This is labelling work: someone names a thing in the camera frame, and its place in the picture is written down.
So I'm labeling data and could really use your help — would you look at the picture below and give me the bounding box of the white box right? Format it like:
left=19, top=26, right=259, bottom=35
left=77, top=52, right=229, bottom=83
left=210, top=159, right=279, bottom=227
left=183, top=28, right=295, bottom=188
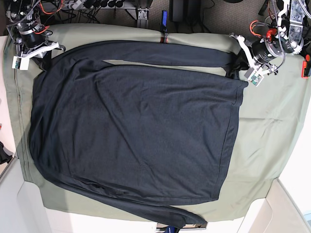
left=238, top=179, right=311, bottom=233

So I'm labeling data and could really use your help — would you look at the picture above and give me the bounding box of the dark navy long-sleeve shirt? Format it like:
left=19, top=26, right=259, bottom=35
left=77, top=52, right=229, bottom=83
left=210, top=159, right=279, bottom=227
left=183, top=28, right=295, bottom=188
left=29, top=41, right=248, bottom=228

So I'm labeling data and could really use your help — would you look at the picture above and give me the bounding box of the orange right clamp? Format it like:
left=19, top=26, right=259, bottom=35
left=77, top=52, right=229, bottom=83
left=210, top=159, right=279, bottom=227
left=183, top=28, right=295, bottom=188
left=301, top=54, right=311, bottom=79

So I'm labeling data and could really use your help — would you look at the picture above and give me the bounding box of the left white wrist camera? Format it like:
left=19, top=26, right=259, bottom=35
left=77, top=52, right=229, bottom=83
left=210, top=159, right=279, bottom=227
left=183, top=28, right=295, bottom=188
left=244, top=67, right=263, bottom=87

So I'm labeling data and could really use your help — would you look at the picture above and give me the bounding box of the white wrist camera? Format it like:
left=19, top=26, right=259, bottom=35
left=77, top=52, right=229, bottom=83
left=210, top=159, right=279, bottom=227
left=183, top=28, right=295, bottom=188
left=244, top=67, right=263, bottom=87
left=12, top=56, right=30, bottom=70

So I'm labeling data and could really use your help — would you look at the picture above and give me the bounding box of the white box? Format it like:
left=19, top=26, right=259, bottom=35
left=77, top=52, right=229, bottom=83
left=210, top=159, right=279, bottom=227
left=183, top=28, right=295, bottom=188
left=0, top=157, right=53, bottom=233
left=238, top=179, right=311, bottom=233

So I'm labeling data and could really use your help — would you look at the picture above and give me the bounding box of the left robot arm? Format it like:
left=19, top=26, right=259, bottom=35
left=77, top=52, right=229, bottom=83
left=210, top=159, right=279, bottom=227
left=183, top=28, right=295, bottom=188
left=230, top=0, right=311, bottom=86

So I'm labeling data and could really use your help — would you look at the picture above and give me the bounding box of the blue top clamp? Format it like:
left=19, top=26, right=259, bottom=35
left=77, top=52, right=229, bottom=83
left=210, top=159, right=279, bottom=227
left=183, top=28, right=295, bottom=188
left=160, top=10, right=168, bottom=44

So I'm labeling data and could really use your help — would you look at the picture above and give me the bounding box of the white power strip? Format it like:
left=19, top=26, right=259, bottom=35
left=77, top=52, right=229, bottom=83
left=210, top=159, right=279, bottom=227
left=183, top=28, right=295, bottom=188
left=63, top=0, right=138, bottom=10

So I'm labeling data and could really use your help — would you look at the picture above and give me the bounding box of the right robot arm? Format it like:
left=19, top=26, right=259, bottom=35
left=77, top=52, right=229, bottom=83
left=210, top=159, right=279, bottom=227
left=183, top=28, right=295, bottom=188
left=6, top=0, right=66, bottom=71

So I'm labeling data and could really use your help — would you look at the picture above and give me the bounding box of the white box left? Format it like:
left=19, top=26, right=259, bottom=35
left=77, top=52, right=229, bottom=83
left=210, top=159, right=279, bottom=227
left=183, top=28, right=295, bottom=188
left=0, top=157, right=53, bottom=233

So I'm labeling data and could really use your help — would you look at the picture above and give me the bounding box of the aluminium table frame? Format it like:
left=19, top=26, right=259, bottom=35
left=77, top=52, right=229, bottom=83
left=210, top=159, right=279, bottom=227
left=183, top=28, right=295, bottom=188
left=126, top=0, right=153, bottom=29

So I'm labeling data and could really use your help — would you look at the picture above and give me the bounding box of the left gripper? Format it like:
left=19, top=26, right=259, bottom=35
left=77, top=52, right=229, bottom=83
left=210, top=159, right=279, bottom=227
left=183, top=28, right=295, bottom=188
left=225, top=33, right=284, bottom=79

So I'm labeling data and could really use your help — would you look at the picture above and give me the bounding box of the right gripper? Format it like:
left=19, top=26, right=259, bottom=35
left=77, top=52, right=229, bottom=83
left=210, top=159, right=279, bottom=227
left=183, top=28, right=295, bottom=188
left=16, top=29, right=66, bottom=71

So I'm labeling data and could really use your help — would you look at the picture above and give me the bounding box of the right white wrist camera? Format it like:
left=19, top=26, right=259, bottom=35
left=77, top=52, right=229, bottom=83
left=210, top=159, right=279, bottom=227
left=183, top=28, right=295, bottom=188
left=12, top=56, right=30, bottom=70

